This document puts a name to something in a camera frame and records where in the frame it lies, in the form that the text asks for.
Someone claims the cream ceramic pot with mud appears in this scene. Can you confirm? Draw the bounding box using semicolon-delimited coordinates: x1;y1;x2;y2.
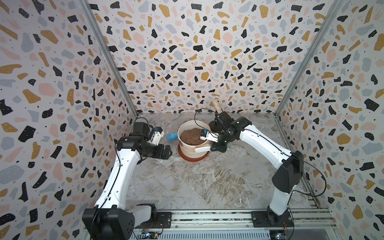
178;120;211;158

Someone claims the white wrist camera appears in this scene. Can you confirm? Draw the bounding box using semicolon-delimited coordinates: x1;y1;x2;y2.
200;129;219;143
150;127;165;146

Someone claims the glitter silver microphone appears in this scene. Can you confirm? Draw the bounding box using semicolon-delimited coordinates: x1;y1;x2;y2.
212;101;223;115

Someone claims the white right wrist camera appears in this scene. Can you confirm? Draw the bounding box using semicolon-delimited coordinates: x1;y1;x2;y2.
200;129;219;143

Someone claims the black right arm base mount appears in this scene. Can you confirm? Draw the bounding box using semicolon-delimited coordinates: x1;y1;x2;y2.
251;209;294;228

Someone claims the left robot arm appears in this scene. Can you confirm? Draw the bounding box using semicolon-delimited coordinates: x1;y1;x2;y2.
82;119;173;240

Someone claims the white scrub brush blue handle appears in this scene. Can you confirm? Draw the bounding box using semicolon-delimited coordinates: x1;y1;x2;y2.
194;146;231;153

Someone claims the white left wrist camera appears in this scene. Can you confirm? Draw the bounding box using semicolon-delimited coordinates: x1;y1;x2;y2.
150;127;165;146

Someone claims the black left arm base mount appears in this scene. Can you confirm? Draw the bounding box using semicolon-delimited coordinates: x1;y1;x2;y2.
135;212;172;230

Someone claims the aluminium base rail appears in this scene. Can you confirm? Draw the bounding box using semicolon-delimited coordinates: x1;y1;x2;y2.
129;209;341;240

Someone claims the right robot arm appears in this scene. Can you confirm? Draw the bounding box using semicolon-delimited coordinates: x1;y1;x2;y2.
210;112;304;217

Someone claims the terracotta saucer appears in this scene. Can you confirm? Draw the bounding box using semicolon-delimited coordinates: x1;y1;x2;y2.
178;145;209;162

